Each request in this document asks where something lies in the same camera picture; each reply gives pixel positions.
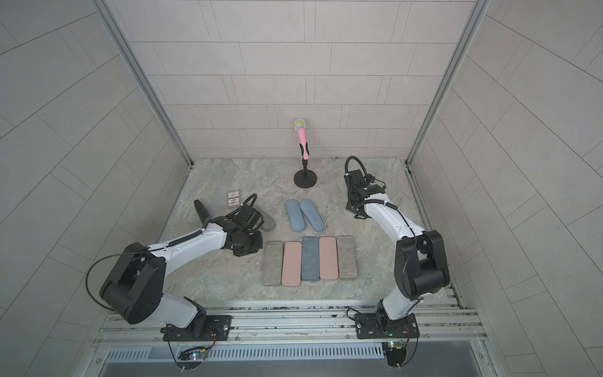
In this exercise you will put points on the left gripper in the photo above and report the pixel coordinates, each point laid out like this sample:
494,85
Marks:
258,247

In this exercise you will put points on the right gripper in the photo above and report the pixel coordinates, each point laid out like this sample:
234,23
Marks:
351,206

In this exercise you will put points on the brown black glasses case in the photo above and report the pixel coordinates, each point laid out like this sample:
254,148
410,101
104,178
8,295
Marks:
202,212

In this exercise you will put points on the mint case yellow glasses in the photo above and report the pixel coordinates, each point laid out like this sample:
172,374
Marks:
273,264

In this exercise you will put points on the clear case pink glasses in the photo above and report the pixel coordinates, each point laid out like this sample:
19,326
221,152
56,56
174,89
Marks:
295,215

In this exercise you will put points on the blue case beige lining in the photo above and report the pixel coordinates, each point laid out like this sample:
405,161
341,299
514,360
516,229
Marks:
309,210

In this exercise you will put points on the pink grey case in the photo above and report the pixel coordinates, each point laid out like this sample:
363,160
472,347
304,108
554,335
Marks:
328,253

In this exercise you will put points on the beige case with glasses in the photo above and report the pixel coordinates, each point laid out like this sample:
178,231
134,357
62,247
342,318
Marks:
269,223

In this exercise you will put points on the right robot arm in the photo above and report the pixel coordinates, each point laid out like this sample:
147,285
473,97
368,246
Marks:
420,263

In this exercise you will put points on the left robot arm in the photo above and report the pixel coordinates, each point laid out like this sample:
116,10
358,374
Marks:
134,287

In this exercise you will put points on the playing card box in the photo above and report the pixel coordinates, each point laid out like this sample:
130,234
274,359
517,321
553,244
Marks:
233,199

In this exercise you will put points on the pink toy microphone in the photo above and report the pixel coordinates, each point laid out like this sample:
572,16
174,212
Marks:
300,128

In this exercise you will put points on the left circuit board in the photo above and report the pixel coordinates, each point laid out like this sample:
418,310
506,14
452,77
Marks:
194,354

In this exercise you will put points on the circuit board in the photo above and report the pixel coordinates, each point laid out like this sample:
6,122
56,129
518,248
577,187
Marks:
395,354
194,354

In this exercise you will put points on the right circuit board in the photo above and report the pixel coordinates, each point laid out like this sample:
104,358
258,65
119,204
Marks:
395,354

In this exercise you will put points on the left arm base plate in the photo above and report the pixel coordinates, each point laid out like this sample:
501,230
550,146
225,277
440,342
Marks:
202,329

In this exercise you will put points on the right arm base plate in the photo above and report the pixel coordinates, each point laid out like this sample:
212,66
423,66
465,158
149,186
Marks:
370,326

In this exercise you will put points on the aluminium mounting rail frame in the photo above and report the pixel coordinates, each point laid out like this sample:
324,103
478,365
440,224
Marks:
305,338

